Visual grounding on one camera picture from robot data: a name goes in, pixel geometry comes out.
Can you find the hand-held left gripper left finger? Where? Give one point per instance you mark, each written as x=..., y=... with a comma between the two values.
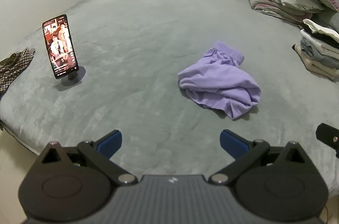
x=111, y=142

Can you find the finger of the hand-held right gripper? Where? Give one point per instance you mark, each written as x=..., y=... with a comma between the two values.
x=326, y=134

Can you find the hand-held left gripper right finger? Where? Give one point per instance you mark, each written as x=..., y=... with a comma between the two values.
x=230, y=144

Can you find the purple pants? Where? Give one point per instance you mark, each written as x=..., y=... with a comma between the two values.
x=219, y=81

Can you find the beige folded garment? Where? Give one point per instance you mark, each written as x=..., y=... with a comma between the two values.
x=317, y=69

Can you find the grey folded garment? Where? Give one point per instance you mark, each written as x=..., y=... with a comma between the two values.
x=320, y=56

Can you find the off-white folded garment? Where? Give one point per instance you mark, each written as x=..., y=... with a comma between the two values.
x=313, y=44

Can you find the black folded garment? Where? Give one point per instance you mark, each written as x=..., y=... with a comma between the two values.
x=324, y=40

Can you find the white folded garment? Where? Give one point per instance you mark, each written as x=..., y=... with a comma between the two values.
x=321, y=29

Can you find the black smartphone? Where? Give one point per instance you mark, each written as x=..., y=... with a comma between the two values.
x=60, y=46

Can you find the checkered cloth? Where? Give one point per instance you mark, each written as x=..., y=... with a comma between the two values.
x=13, y=65

